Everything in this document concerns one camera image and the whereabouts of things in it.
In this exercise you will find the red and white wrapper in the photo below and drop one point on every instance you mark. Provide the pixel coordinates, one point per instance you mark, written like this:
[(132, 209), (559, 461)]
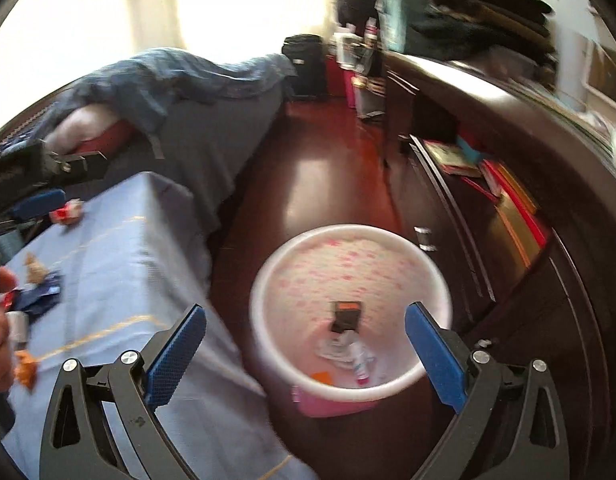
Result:
[(67, 211)]

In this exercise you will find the black and orange packet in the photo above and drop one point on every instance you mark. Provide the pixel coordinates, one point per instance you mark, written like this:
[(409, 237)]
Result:
[(346, 316)]

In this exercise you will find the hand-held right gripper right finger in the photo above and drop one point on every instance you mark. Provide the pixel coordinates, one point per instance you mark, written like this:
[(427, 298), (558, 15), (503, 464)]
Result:
[(432, 355)]

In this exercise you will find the beige illustrated book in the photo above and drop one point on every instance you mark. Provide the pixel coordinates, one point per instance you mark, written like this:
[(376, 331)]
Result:
[(450, 157)]

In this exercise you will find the small white roll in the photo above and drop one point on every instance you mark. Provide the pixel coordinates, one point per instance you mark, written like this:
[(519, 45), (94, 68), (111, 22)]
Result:
[(17, 327)]

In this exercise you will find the white flower-print bin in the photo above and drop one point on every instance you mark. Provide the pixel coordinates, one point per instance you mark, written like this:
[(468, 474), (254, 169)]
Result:
[(308, 270)]

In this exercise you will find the books on cabinet shelf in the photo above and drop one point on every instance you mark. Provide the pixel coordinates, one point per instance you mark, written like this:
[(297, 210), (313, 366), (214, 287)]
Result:
[(517, 200)]

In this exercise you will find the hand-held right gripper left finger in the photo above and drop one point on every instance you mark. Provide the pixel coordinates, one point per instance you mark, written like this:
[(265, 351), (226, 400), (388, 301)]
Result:
[(174, 355)]

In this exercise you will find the black suitcase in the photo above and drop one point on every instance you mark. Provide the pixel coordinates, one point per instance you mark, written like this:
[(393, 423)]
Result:
[(304, 67)]

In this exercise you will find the brown peel piece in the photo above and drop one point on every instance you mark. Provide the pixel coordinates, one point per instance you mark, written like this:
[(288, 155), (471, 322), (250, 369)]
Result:
[(35, 267)]

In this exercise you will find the gold flat box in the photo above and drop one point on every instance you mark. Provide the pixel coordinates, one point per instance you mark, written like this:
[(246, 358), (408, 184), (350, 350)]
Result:
[(515, 232)]

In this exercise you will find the orange peel piece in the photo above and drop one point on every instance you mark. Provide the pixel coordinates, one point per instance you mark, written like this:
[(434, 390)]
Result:
[(27, 370), (322, 376)]

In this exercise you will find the red storage box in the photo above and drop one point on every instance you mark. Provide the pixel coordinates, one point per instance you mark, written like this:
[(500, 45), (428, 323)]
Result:
[(335, 75)]

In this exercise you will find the grey bed sheet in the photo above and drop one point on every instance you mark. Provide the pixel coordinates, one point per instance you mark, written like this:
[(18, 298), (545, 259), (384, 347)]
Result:
[(213, 140)]

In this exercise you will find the pile of dark clothes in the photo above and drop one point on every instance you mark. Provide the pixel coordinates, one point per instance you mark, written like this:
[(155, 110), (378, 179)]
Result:
[(487, 10)]

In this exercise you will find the pink and red pillow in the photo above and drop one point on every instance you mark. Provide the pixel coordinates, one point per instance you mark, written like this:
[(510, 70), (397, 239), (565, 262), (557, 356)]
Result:
[(93, 132)]

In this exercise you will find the dark wooden cabinet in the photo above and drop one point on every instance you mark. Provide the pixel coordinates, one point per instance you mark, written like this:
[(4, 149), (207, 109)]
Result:
[(577, 310)]

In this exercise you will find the blue patterned blanket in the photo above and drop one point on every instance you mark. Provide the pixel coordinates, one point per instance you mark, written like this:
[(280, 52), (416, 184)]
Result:
[(153, 85)]

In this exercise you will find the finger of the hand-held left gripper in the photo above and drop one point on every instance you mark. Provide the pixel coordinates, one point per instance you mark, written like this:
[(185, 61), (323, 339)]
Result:
[(83, 166), (38, 205)]

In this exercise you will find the small white tube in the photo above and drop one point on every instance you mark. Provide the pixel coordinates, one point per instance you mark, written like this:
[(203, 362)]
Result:
[(359, 360)]

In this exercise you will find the pink storage box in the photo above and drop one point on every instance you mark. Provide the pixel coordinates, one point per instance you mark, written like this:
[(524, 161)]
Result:
[(355, 87)]

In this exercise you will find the dark blue wrapper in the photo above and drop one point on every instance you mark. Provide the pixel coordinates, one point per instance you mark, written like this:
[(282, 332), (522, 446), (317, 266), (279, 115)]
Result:
[(40, 295)]

